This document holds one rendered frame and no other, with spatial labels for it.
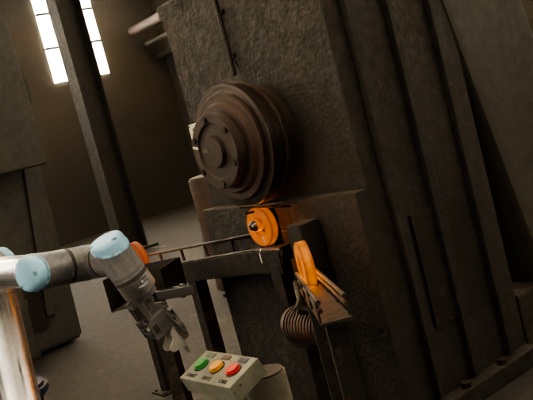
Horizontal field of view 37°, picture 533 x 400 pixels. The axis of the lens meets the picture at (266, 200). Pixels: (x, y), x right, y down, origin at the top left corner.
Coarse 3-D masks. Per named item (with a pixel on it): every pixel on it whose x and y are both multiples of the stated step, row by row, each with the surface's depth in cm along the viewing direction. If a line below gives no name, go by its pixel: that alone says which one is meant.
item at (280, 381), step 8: (272, 368) 218; (280, 368) 216; (264, 376) 213; (272, 376) 212; (280, 376) 214; (256, 384) 212; (264, 384) 212; (272, 384) 212; (280, 384) 213; (288, 384) 216; (256, 392) 213; (264, 392) 212; (272, 392) 212; (280, 392) 213; (288, 392) 215
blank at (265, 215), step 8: (256, 208) 297; (264, 208) 297; (248, 216) 303; (256, 216) 299; (264, 216) 295; (272, 216) 295; (248, 224) 304; (264, 224) 296; (272, 224) 294; (256, 232) 302; (264, 232) 297; (272, 232) 294; (256, 240) 303; (264, 240) 299; (272, 240) 296
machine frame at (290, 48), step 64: (192, 0) 316; (256, 0) 286; (320, 0) 262; (384, 0) 277; (192, 64) 328; (256, 64) 296; (320, 64) 269; (384, 64) 277; (448, 64) 293; (320, 128) 277; (384, 128) 271; (448, 128) 295; (320, 192) 286; (384, 192) 273; (448, 192) 293; (384, 256) 271; (448, 256) 286; (256, 320) 331; (384, 320) 270; (448, 320) 286; (512, 320) 310; (384, 384) 279; (448, 384) 285
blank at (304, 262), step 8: (304, 240) 252; (296, 248) 252; (304, 248) 247; (296, 256) 257; (304, 256) 246; (304, 264) 245; (312, 264) 245; (304, 272) 248; (312, 272) 246; (304, 280) 253; (312, 280) 247
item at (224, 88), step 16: (208, 96) 298; (240, 96) 283; (256, 96) 283; (256, 112) 278; (272, 112) 281; (272, 128) 278; (272, 144) 276; (272, 160) 278; (272, 176) 281; (272, 192) 291
